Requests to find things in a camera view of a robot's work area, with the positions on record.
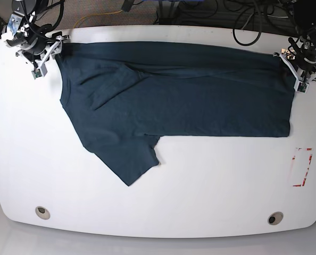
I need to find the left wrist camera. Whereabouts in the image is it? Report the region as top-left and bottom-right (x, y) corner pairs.
(294, 81), (309, 93)

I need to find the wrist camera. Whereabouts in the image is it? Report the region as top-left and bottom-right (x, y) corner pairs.
(31, 66), (47, 79)
(294, 81), (309, 93)

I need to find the black cable loop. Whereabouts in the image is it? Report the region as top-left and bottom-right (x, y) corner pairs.
(232, 0), (265, 46)

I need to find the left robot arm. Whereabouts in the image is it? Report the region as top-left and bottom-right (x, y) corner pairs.
(274, 1), (316, 93)

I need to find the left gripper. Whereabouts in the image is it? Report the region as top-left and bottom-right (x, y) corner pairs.
(273, 46), (316, 90)

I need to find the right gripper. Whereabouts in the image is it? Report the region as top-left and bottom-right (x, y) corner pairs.
(15, 32), (70, 71)

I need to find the table grommet hole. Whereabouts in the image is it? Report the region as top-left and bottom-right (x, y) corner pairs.
(268, 211), (284, 225)
(35, 206), (51, 220)

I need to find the left table grommet hole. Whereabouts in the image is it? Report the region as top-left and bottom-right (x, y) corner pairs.
(35, 206), (51, 220)

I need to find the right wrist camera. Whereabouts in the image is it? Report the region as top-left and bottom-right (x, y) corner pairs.
(31, 66), (47, 79)

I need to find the yellow cable on floor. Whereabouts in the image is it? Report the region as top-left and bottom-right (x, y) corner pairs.
(73, 7), (123, 29)

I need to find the right table grommet hole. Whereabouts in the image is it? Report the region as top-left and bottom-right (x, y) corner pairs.
(268, 211), (284, 225)

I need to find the red tape rectangle marking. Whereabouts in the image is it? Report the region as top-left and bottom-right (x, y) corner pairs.
(289, 148), (313, 187)

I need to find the dark blue T-shirt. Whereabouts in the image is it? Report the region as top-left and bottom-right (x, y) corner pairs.
(56, 41), (295, 185)

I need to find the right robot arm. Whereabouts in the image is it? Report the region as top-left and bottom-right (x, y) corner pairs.
(2, 1), (70, 79)

